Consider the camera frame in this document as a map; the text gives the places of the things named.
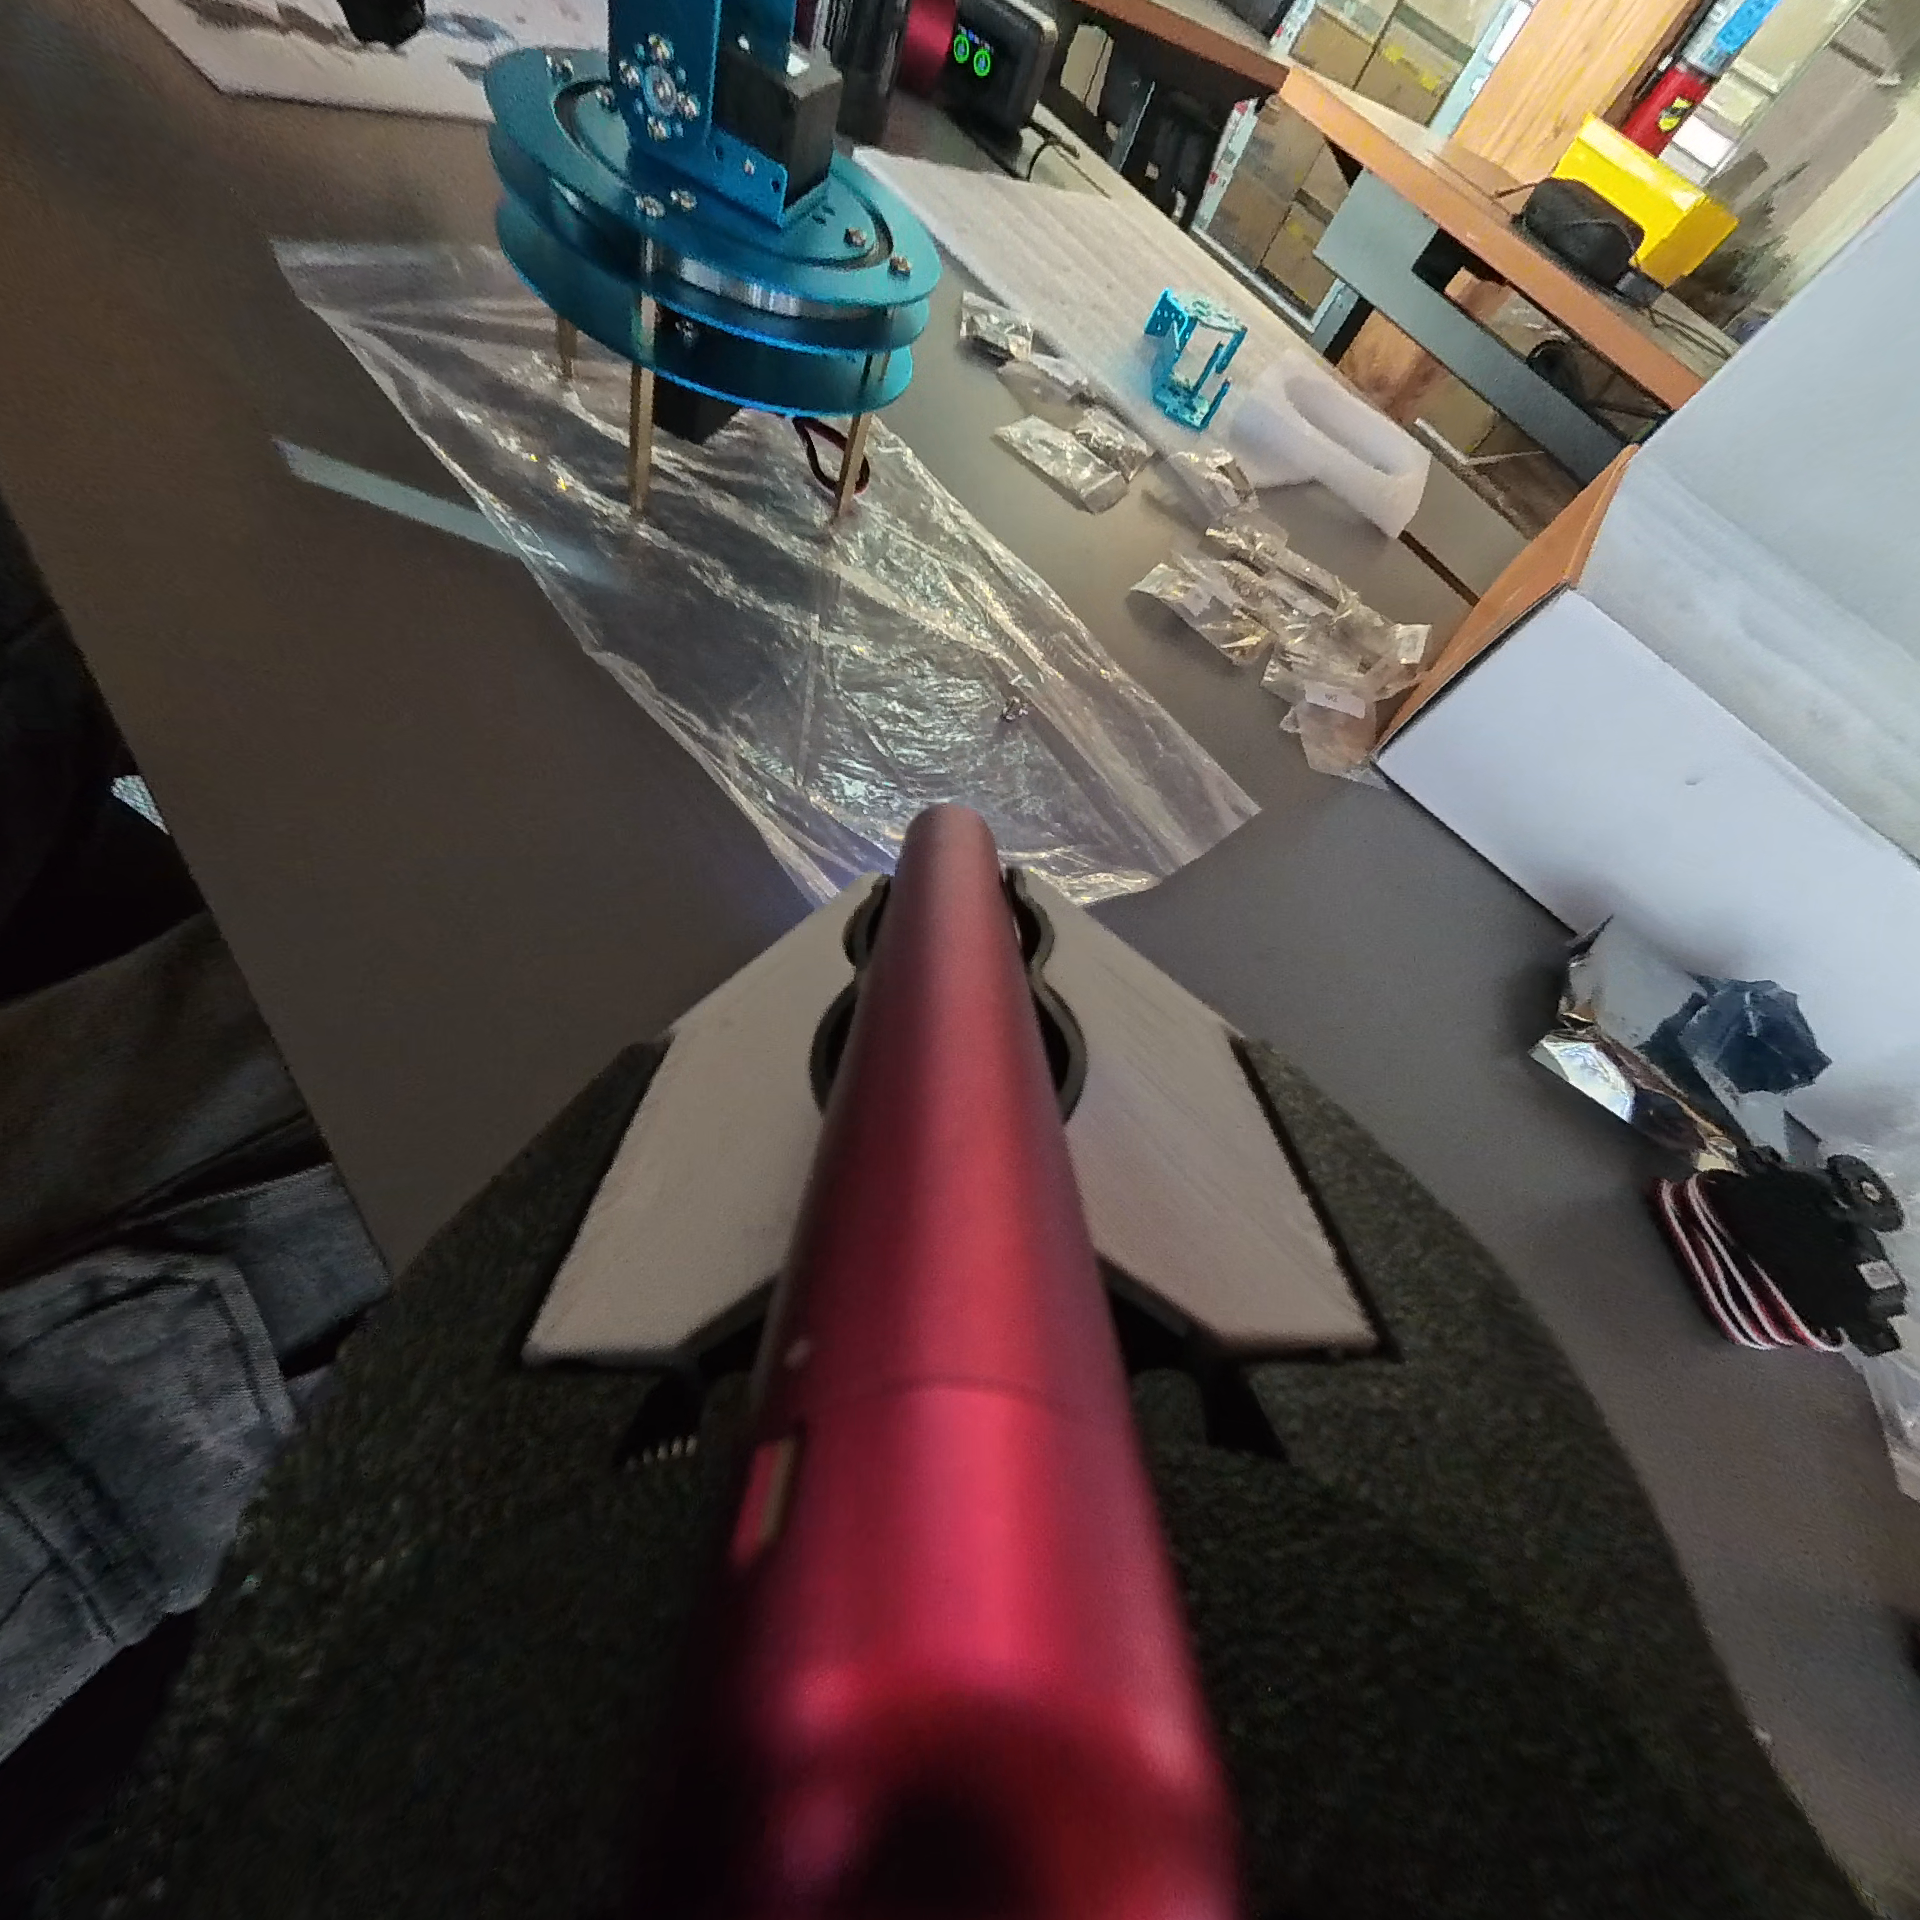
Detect black servo with cable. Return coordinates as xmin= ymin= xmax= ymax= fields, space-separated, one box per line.
xmin=1659 ymin=1139 xmax=1920 ymax=1363

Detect wooden table with grey panel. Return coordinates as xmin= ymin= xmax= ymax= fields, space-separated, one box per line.
xmin=1067 ymin=0 xmax=1749 ymax=490

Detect white foam sheet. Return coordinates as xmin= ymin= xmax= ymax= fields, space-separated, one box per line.
xmin=853 ymin=140 xmax=1306 ymax=390

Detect white and orange cardboard box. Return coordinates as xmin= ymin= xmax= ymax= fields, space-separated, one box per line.
xmin=1377 ymin=176 xmax=1920 ymax=1139

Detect pile of small screw bags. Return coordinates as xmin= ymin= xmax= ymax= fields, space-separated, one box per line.
xmin=959 ymin=289 xmax=1440 ymax=781

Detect blue robot arm base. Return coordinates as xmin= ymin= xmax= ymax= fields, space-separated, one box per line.
xmin=483 ymin=0 xmax=945 ymax=527

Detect silver foil bag with parts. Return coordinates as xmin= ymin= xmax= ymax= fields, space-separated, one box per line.
xmin=1528 ymin=915 xmax=1837 ymax=1162

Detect person's blue jeans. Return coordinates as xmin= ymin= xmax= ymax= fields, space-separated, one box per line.
xmin=0 ymin=1162 xmax=393 ymax=1732

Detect blue metal bracket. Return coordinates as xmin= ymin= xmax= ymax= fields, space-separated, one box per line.
xmin=1141 ymin=285 xmax=1247 ymax=440

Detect white foam wrap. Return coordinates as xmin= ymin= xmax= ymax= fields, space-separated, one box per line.
xmin=1230 ymin=360 xmax=1434 ymax=540

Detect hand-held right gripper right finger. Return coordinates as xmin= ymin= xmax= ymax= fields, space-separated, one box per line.
xmin=1009 ymin=867 xmax=1377 ymax=1363

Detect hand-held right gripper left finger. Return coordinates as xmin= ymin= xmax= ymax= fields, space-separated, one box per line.
xmin=524 ymin=879 xmax=905 ymax=1370

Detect red electric screwdriver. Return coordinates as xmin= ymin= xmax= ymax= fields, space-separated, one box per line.
xmin=706 ymin=805 xmax=1247 ymax=1920

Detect black bag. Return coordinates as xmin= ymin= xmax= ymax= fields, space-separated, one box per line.
xmin=1511 ymin=176 xmax=1645 ymax=285

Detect printed instruction sheet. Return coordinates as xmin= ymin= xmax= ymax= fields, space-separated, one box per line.
xmin=142 ymin=0 xmax=504 ymax=126

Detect clear plastic sheet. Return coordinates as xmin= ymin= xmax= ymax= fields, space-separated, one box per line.
xmin=271 ymin=240 xmax=1260 ymax=906

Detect black device with green display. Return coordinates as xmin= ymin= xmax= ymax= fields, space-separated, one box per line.
xmin=941 ymin=0 xmax=1067 ymax=140

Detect person's black top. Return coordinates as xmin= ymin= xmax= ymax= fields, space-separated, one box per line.
xmin=0 ymin=493 xmax=202 ymax=990

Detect yellow box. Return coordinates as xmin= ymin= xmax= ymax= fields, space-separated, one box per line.
xmin=1553 ymin=115 xmax=1742 ymax=289

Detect stack of cardboard boxes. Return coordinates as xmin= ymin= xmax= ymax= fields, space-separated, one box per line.
xmin=1198 ymin=0 xmax=1443 ymax=308

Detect red fire extinguisher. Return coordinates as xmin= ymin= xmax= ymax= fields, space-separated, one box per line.
xmin=1623 ymin=0 xmax=1755 ymax=152

